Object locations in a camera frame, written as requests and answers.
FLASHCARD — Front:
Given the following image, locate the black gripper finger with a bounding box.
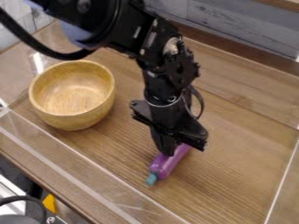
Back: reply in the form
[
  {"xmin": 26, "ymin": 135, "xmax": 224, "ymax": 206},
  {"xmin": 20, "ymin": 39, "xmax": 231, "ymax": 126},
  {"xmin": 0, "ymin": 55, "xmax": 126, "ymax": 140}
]
[{"xmin": 149, "ymin": 126, "xmax": 181, "ymax": 157}]

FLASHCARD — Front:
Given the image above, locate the yellow label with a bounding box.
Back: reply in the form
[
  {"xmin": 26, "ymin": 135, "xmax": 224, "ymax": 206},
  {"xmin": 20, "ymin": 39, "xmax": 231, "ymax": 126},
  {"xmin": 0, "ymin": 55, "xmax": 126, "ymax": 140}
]
[{"xmin": 41, "ymin": 193, "xmax": 57, "ymax": 214}]

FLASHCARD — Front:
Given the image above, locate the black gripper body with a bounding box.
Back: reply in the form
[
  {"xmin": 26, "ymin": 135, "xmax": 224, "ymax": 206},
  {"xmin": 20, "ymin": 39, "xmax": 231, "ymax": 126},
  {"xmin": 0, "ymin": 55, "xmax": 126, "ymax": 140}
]
[{"xmin": 129, "ymin": 100, "xmax": 208, "ymax": 151}]

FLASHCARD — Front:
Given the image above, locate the purple toy eggplant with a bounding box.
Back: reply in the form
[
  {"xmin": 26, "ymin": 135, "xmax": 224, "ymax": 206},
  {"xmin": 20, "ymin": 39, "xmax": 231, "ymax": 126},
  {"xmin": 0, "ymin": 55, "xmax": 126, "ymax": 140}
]
[{"xmin": 145, "ymin": 143, "xmax": 191, "ymax": 186}]

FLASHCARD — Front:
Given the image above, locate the brown wooden bowl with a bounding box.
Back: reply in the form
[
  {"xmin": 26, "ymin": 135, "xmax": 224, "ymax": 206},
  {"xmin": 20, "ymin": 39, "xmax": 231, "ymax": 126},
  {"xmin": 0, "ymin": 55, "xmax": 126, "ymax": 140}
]
[{"xmin": 28, "ymin": 60, "xmax": 116, "ymax": 130}]

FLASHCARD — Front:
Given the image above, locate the black cable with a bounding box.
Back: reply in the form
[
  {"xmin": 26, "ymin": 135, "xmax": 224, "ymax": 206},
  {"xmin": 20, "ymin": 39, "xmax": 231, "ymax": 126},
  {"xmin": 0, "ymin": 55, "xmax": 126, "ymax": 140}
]
[{"xmin": 0, "ymin": 195, "xmax": 48, "ymax": 224}]

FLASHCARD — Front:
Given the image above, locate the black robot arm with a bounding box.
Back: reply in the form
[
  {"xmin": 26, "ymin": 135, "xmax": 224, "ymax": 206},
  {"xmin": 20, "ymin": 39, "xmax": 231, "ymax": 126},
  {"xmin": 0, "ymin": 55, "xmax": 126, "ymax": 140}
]
[{"xmin": 0, "ymin": 0, "xmax": 208, "ymax": 156}]

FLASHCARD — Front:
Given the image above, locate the clear acrylic table barrier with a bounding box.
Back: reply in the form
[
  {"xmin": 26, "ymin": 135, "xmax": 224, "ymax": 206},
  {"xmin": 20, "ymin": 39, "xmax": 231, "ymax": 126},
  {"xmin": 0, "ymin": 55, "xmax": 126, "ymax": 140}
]
[{"xmin": 0, "ymin": 10, "xmax": 299, "ymax": 224}]

